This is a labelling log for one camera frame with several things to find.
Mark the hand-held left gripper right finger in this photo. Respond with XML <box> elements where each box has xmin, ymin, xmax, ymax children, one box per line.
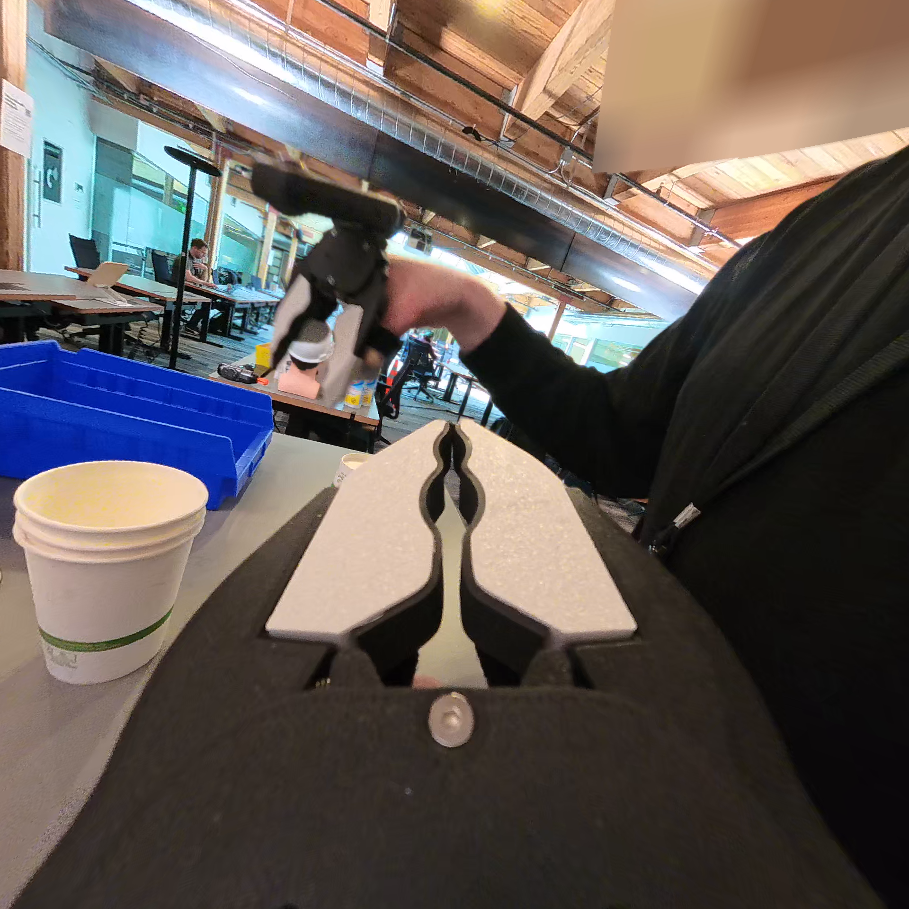
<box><xmin>456</xmin><ymin>420</ymin><xmax>639</xmax><ymax>661</ymax></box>

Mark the person's right forearm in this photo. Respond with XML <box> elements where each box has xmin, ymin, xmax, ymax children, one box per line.
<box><xmin>460</xmin><ymin>302</ymin><xmax>711</xmax><ymax>499</ymax></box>

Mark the person in black sweater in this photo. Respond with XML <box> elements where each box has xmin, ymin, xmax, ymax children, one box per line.
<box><xmin>625</xmin><ymin>145</ymin><xmax>909</xmax><ymax>909</ymax></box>

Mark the blue plastic bin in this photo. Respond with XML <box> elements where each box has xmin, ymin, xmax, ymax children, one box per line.
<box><xmin>0</xmin><ymin>339</ymin><xmax>275</xmax><ymax>512</ymax></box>

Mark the grey desk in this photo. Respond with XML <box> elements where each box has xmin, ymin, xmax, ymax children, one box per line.
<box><xmin>0</xmin><ymin>433</ymin><xmax>370</xmax><ymax>882</ymax></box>

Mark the cluttered work table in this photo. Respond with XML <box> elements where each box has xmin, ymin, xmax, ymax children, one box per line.
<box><xmin>209</xmin><ymin>355</ymin><xmax>382</xmax><ymax>455</ymax></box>

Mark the black floor lamp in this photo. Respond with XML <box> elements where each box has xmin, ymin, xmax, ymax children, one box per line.
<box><xmin>163</xmin><ymin>145</ymin><xmax>223</xmax><ymax>372</ymax></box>

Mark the person's right hand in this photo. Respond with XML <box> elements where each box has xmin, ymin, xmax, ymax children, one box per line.
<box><xmin>383</xmin><ymin>256</ymin><xmax>507</xmax><ymax>354</ymax></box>

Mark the large black ceiling duct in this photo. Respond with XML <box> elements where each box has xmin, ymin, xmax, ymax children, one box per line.
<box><xmin>43</xmin><ymin>0</ymin><xmax>720</xmax><ymax>322</ymax></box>

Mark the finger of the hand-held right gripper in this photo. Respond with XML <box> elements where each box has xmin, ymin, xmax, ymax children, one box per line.
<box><xmin>321</xmin><ymin>304</ymin><xmax>382</xmax><ymax>409</ymax></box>
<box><xmin>272</xmin><ymin>277</ymin><xmax>317</xmax><ymax>379</ymax></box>

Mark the wooden top office desk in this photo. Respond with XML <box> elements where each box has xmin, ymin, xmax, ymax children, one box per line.
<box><xmin>64</xmin><ymin>266</ymin><xmax>283</xmax><ymax>336</ymax></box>
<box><xmin>0</xmin><ymin>268</ymin><xmax>166</xmax><ymax>349</ymax></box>

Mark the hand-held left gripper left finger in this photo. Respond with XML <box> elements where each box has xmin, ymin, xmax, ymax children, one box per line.
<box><xmin>265</xmin><ymin>419</ymin><xmax>457</xmax><ymax>661</ymax></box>

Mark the dark shoulder strap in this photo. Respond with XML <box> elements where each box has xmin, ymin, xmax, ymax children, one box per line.
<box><xmin>642</xmin><ymin>334</ymin><xmax>909</xmax><ymax>563</ymax></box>

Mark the white paper wall notice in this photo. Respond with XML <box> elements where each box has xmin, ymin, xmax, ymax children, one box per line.
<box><xmin>0</xmin><ymin>78</ymin><xmax>35</xmax><ymax>154</ymax></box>

